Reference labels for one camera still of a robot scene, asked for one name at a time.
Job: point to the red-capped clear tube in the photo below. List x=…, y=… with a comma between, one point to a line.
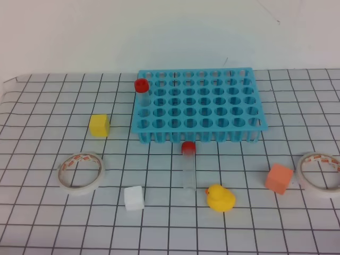
x=188, y=150

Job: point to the blue test tube rack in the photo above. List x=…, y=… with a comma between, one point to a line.
x=200, y=104

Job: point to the red-capped tube in rack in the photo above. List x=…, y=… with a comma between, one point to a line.
x=142, y=91

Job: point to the white grid-pattern cloth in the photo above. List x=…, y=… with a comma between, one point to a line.
x=45, y=118

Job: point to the yellow foam cube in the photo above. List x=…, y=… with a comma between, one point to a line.
x=99, y=125

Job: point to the white foam cube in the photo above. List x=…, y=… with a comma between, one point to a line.
x=133, y=198

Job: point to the yellow rubber duck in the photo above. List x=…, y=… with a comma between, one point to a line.
x=219, y=198

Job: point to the left white tape roll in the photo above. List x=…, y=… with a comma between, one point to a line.
x=81, y=173

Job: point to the white tape roll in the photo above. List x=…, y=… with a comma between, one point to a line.
x=309, y=172
x=81, y=173

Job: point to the orange foam cube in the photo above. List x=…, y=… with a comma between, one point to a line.
x=278, y=178

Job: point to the right white tape roll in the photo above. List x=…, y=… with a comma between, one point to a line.
x=309, y=172

